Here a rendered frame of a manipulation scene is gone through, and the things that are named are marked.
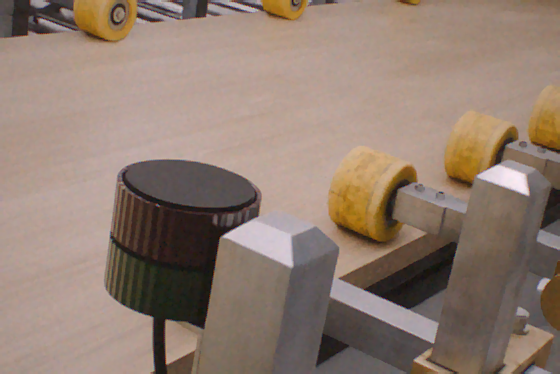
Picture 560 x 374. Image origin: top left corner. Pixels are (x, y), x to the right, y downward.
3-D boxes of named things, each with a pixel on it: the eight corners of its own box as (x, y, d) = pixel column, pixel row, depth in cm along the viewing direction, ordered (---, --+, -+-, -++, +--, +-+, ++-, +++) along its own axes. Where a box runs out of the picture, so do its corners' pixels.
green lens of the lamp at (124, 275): (271, 294, 47) (280, 248, 46) (184, 336, 42) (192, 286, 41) (166, 246, 50) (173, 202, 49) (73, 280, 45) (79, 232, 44)
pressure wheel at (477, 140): (520, 109, 121) (486, 155, 117) (519, 160, 127) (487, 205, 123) (472, 94, 124) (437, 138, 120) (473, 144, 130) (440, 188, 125)
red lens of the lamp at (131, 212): (281, 242, 46) (290, 195, 45) (193, 279, 41) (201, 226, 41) (174, 196, 49) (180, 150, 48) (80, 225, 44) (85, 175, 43)
